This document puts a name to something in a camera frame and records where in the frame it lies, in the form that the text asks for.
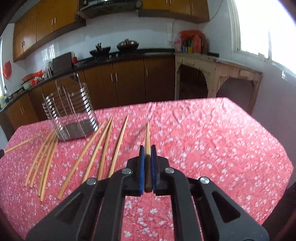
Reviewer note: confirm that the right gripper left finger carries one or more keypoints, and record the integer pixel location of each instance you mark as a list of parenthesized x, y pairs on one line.
[(94, 211)]

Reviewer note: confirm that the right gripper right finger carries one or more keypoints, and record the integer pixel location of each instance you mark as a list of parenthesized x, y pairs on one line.
[(201, 210)]

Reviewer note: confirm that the bamboo chopstick dark end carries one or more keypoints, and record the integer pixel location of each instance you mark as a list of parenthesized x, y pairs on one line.
[(147, 162)]

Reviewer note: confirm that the lower kitchen cabinets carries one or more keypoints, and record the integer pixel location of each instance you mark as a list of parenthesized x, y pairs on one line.
[(127, 80)]

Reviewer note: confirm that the kitchen cabinets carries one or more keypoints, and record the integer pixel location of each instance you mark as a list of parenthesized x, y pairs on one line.
[(127, 80), (48, 20)]

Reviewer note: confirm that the upper kitchen cabinets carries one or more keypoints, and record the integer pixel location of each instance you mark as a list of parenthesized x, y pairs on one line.
[(48, 20)]

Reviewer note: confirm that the pink floral tablecloth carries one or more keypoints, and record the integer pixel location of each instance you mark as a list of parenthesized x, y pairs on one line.
[(203, 137)]

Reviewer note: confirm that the cream wooden side table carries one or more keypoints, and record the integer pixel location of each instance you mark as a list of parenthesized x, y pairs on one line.
[(216, 71)]

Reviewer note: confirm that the bowl with red bags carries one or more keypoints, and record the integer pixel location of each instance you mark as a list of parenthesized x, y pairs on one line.
[(31, 80)]

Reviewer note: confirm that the dark cutting board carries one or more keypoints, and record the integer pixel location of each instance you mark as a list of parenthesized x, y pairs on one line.
[(62, 63)]

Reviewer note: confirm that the red bottle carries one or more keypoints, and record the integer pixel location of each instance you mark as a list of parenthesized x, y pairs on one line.
[(74, 59)]

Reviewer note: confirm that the black wok on stove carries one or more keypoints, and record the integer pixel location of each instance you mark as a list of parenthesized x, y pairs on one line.
[(100, 52)]

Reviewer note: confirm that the red plastic bag hanging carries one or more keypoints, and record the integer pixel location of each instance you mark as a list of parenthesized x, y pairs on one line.
[(7, 70)]

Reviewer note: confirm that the red bag of condiments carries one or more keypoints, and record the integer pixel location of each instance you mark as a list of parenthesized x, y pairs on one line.
[(191, 42)]

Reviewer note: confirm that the range hood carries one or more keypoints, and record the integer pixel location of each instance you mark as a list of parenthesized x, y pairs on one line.
[(93, 9)]

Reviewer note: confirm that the wire metal utensil holder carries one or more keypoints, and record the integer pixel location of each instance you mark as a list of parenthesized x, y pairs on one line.
[(69, 109)]

